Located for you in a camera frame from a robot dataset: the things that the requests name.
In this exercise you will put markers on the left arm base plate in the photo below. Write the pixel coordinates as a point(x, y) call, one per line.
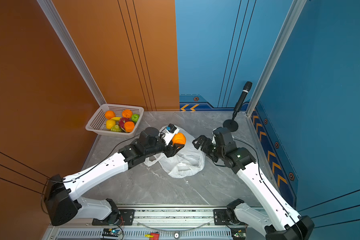
point(127, 216)

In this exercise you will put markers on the white plastic basket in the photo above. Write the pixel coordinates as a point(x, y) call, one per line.
point(97, 122)

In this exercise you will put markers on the yellow lemon fruit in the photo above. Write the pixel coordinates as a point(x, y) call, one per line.
point(110, 124)

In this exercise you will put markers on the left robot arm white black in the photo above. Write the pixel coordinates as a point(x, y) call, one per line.
point(64, 199)

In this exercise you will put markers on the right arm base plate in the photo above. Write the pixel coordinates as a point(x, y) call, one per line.
point(222, 216)

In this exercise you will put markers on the green apple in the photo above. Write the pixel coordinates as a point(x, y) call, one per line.
point(135, 117)

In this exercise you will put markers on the white plastic bag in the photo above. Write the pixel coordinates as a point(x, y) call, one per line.
point(187, 162)

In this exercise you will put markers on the red dragon fruit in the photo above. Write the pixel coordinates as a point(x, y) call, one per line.
point(122, 122)

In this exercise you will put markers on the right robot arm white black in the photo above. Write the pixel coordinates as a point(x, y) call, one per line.
point(280, 220)

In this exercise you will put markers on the aluminium front rail frame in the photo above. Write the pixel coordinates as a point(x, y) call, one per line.
point(171, 222)

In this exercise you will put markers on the circuit board right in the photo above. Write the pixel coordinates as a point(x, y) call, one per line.
point(240, 235)

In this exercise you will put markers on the black microphone on stand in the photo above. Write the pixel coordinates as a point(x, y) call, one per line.
point(231, 124)

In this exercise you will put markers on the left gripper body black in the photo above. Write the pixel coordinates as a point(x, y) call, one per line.
point(168, 149)

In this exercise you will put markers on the green circuit board left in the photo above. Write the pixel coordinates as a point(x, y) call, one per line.
point(112, 234)

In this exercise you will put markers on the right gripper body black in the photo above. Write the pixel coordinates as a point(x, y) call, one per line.
point(220, 152)

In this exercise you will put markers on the red yellow button box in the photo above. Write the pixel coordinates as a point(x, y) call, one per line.
point(152, 236)

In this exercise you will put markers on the yellow banana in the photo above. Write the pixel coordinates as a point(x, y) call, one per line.
point(116, 118)

